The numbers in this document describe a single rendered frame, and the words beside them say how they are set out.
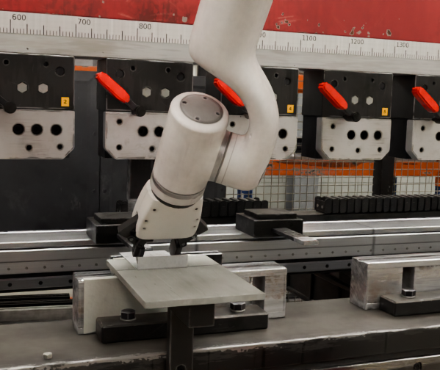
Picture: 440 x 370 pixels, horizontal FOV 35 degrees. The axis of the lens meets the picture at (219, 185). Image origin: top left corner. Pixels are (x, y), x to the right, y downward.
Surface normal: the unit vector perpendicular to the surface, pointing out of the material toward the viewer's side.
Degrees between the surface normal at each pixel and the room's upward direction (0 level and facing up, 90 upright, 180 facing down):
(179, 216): 131
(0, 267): 90
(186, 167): 127
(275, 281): 90
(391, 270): 90
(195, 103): 39
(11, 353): 0
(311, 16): 90
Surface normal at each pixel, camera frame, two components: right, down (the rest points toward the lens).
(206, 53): -0.51, 0.44
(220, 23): -0.29, 0.40
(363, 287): -0.93, 0.01
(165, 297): 0.04, -0.99
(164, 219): 0.19, 0.74
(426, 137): 0.35, 0.12
